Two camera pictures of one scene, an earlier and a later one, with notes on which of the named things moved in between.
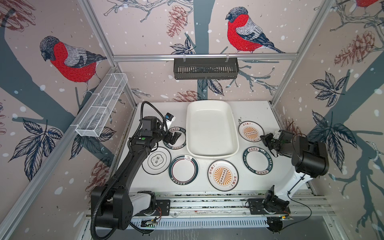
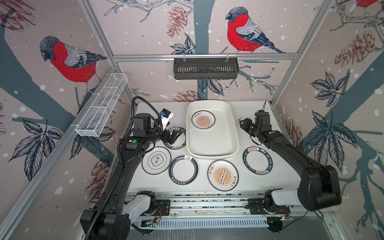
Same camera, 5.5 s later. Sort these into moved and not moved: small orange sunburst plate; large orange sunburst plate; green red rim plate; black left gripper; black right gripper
Moved: small orange sunburst plate; black right gripper
Not moved: green red rim plate; black left gripper; large orange sunburst plate
